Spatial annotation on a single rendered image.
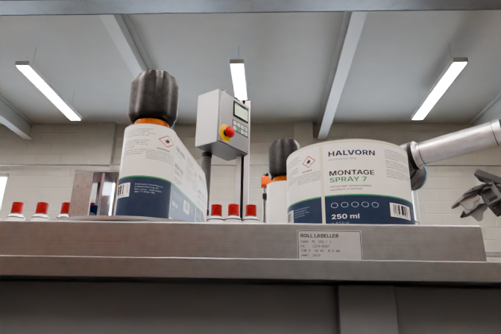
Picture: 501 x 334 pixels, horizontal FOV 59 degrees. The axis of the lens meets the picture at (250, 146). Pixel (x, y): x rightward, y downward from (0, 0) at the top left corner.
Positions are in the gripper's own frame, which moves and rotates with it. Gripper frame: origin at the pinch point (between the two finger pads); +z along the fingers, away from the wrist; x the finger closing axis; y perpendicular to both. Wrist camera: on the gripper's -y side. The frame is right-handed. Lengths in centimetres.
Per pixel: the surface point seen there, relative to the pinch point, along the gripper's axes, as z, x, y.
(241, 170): 46, -57, -12
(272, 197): 23, -71, 30
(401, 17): -26, 113, -342
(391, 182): -7, -80, 56
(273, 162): 19, -73, 22
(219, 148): 45, -68, -12
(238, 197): 50, -54, -3
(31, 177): 540, -25, -442
